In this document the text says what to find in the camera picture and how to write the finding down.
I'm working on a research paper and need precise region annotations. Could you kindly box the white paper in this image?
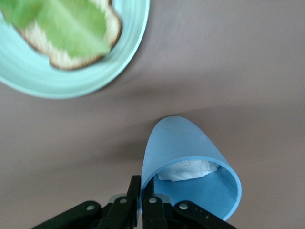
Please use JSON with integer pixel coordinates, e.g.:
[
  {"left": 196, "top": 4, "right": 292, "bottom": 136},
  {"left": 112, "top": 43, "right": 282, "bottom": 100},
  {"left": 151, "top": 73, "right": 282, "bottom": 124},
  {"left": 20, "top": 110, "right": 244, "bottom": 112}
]
[{"left": 157, "top": 160, "right": 220, "bottom": 183}]

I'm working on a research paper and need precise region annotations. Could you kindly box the slice of bread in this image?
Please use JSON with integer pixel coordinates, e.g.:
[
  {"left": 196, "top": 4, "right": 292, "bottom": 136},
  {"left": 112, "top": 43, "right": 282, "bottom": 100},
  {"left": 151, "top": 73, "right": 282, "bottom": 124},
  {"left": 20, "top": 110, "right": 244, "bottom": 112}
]
[{"left": 14, "top": 0, "right": 123, "bottom": 71}]

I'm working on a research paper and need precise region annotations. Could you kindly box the blue plastic cup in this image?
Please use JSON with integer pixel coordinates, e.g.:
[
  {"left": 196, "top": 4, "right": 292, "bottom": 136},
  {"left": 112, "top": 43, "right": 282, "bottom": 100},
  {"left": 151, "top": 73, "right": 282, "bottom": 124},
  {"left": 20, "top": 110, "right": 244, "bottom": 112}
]
[{"left": 140, "top": 115, "right": 243, "bottom": 221}]

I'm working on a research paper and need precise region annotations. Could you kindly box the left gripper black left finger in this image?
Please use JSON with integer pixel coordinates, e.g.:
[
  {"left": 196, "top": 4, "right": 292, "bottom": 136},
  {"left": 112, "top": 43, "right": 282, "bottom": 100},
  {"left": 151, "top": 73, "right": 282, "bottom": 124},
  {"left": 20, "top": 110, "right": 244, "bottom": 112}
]
[{"left": 30, "top": 175, "right": 142, "bottom": 229}]

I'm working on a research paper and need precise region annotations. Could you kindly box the green lettuce leaf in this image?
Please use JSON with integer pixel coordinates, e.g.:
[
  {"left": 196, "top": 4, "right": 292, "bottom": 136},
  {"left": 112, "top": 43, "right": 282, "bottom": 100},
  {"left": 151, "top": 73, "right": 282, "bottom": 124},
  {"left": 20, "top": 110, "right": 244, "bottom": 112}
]
[{"left": 0, "top": 0, "right": 112, "bottom": 58}]

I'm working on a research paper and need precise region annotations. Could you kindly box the light green plate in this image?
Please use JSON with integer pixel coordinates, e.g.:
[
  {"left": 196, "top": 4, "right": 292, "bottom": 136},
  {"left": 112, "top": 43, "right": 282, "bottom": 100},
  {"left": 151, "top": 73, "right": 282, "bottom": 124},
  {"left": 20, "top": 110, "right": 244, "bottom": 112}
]
[{"left": 0, "top": 0, "right": 152, "bottom": 100}]

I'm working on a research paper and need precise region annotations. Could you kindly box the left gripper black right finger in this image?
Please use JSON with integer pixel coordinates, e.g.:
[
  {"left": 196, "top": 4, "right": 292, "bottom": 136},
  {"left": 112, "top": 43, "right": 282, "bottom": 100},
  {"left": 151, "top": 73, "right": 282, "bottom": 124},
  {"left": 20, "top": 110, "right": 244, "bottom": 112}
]
[{"left": 142, "top": 178, "right": 239, "bottom": 229}]

